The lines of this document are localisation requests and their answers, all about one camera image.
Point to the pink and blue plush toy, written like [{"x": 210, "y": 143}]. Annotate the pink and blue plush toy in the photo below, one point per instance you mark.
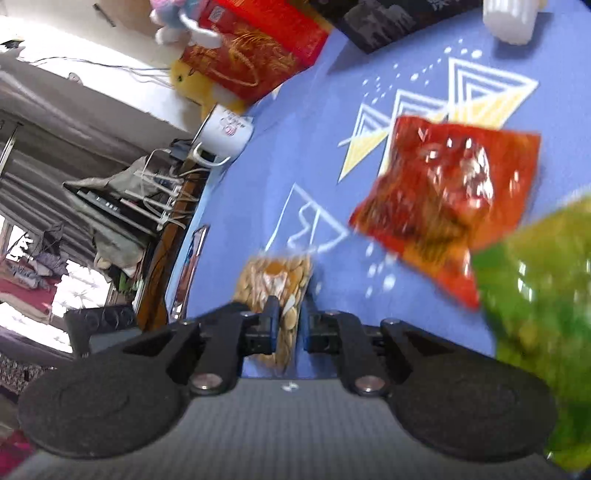
[{"x": 173, "y": 18}]

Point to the black gift box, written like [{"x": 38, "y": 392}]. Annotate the black gift box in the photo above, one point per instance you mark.
[{"x": 383, "y": 23}]

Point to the white enamel mug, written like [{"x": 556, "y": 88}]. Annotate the white enamel mug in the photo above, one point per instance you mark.
[{"x": 226, "y": 134}]

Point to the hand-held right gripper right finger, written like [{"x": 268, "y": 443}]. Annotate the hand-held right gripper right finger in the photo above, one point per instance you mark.
[{"x": 310, "y": 327}]

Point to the wooden side table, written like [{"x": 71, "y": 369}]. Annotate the wooden side table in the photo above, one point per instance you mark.
[{"x": 159, "y": 272}]

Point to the red-brown snack packet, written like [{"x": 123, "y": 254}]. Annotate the red-brown snack packet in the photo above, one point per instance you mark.
[{"x": 438, "y": 207}]

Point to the small white plastic cup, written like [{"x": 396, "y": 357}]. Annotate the small white plastic cup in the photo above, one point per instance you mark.
[{"x": 508, "y": 21}]

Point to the yellow plush toy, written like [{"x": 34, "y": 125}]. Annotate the yellow plush toy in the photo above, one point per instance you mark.
[{"x": 194, "y": 83}]

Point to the bright green snack packet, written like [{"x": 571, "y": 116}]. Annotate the bright green snack packet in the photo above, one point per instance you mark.
[{"x": 535, "y": 314}]

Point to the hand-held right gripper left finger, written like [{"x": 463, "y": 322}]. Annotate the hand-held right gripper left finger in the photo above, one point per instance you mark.
[{"x": 272, "y": 323}]

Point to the grey cloth pile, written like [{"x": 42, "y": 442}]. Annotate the grey cloth pile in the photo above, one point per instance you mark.
[{"x": 115, "y": 230}]

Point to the peanut packet with yellow edges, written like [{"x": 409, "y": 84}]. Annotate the peanut packet with yellow edges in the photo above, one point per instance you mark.
[{"x": 288, "y": 277}]

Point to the black speaker box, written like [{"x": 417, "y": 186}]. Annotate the black speaker box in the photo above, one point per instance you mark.
[{"x": 101, "y": 325}]

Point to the white power strip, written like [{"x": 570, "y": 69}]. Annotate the white power strip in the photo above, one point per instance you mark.
[{"x": 159, "y": 203}]

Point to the red gift box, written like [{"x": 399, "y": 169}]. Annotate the red gift box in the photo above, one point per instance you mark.
[{"x": 263, "y": 50}]

